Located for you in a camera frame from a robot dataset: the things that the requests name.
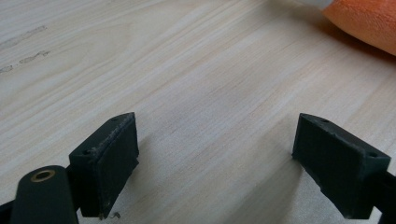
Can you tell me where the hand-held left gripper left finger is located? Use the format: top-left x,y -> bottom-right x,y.
68,112 -> 140,219

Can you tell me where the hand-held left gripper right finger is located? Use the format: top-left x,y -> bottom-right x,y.
291,112 -> 392,220

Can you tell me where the orange cloth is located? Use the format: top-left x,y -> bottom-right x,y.
321,0 -> 396,57

